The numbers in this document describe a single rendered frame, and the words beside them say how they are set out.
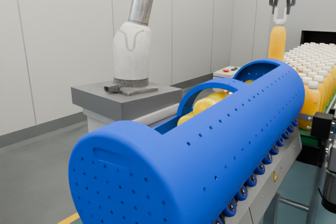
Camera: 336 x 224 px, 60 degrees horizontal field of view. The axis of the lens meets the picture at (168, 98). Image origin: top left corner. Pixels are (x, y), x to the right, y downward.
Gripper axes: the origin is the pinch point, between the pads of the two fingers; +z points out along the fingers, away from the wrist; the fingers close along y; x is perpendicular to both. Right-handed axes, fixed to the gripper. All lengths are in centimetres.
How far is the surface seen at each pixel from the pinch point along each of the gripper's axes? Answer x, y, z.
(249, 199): -74, 17, 47
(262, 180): -63, 17, 47
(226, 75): -7.7, -20.8, 29.9
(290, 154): -31, 19, 52
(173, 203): -113, 18, 24
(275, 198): -27, 15, 77
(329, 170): -9, 32, 65
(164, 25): 229, -231, 26
